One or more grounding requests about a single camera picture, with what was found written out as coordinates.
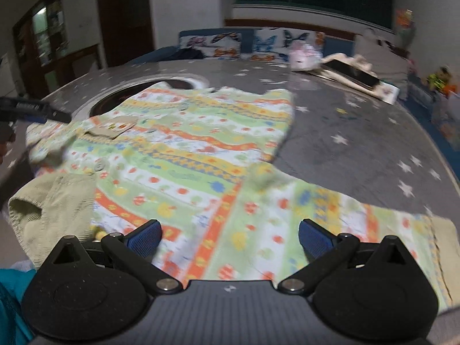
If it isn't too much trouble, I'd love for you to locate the dark clothing on sofa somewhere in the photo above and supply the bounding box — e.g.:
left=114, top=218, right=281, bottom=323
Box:
left=166, top=47, right=205, bottom=61

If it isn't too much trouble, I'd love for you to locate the teddy bear toy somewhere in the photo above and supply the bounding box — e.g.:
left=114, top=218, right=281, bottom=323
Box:
left=426, top=66, right=457, bottom=97

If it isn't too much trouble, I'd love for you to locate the colourful patterned baby garment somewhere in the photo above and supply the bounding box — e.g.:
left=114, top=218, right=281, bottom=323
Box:
left=8, top=83, right=459, bottom=310

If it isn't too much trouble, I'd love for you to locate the right butterfly cushion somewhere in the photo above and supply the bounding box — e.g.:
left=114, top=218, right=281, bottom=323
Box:
left=250, top=27, right=325, bottom=63

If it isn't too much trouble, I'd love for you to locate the round black induction cooktop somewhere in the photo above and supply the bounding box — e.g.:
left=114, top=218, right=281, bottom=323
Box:
left=74, top=73, right=209, bottom=117

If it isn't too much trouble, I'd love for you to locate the butterfly cushion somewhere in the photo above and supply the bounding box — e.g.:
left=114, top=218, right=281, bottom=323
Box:
left=179, top=32, right=242, bottom=59
left=250, top=27, right=325, bottom=63

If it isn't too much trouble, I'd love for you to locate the dark wooden door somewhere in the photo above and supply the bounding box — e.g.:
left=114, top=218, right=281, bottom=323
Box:
left=97, top=0, right=154, bottom=67

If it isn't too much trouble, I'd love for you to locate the wooden display cabinet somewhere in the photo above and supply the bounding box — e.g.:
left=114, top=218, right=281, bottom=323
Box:
left=12, top=0, right=102, bottom=99

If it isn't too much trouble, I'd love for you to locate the colourful pinwheel flower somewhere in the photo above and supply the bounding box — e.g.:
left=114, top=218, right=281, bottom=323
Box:
left=394, top=9, right=416, bottom=50

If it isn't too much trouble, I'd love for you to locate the black smartphone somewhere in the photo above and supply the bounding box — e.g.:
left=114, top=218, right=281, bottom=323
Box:
left=322, top=59, right=380, bottom=90

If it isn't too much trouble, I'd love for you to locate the blue sofa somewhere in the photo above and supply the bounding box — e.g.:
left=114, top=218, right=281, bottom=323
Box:
left=123, top=26, right=411, bottom=101

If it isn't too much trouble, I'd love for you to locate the clear plastic storage box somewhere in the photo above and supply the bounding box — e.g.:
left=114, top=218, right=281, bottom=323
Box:
left=431, top=92, right=460, bottom=151

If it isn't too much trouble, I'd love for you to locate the grey pillow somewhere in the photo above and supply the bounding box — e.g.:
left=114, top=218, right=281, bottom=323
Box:
left=354, top=35, right=408, bottom=82

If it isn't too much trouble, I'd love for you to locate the pink white plastic bag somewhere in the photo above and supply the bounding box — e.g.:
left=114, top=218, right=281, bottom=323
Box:
left=288, top=41, right=323, bottom=72

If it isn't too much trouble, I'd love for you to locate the left butterfly cushion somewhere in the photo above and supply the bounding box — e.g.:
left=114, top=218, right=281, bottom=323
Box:
left=179, top=32, right=242, bottom=59

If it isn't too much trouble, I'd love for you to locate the cream folded cloth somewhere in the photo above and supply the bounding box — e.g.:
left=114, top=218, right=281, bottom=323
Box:
left=309, top=53, right=399, bottom=104

